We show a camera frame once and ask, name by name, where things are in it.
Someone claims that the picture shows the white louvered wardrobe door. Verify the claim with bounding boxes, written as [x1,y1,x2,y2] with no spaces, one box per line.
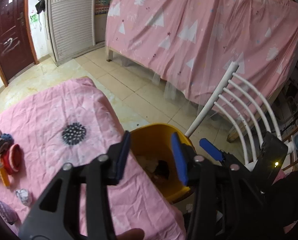
[46,0,95,66]

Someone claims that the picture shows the yellow cylindrical bottle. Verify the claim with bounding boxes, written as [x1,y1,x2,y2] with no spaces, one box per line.
[0,166,11,188]

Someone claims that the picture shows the yellow plastic trash bin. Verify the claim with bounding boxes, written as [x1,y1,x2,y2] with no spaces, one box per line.
[130,123,193,204]

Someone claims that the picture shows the white paper ball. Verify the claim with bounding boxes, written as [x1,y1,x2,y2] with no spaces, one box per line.
[16,189,32,206]

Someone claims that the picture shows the pink tree-pattern curtain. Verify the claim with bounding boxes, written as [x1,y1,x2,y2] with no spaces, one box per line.
[105,0,298,120]

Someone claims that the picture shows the person's left hand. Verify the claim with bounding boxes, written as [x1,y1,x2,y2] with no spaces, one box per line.
[116,228,145,240]

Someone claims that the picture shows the dark blue sock bundle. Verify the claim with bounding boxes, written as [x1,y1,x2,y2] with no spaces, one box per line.
[0,130,14,154]

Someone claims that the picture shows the pink bed sheet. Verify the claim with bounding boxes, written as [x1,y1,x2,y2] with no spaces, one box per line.
[0,77,186,239]

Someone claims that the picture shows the dark red door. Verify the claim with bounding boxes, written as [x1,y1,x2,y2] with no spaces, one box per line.
[0,0,39,86]

